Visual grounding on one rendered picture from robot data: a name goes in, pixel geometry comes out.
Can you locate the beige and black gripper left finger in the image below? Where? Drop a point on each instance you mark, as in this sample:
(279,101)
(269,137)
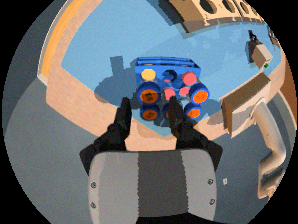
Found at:
(115,135)

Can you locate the clear conical tube with red liquid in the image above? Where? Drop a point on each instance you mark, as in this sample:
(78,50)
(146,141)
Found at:
(197,91)

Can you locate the light blue bench mat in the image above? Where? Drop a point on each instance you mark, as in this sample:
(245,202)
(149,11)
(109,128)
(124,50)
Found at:
(103,52)

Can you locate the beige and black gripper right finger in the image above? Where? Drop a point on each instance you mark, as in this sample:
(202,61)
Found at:
(187,136)

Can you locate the blue tube rack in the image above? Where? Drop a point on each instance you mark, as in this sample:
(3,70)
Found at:
(160,65)

